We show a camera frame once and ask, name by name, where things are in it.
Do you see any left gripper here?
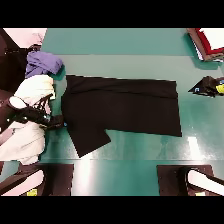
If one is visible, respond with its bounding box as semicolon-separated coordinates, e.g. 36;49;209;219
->
46;114;65;131

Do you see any black T-shirt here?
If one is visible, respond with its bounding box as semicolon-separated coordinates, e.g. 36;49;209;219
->
61;74;183;159

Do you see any purple garment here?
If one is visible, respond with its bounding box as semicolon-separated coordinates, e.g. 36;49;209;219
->
24;50;65;79

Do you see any dark brown garment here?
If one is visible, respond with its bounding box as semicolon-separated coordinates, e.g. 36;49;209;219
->
0;27;42;95

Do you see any red garment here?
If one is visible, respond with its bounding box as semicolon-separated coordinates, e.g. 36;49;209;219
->
195;27;224;57

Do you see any white folded garment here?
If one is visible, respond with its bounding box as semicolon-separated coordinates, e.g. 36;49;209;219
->
200;27;224;52

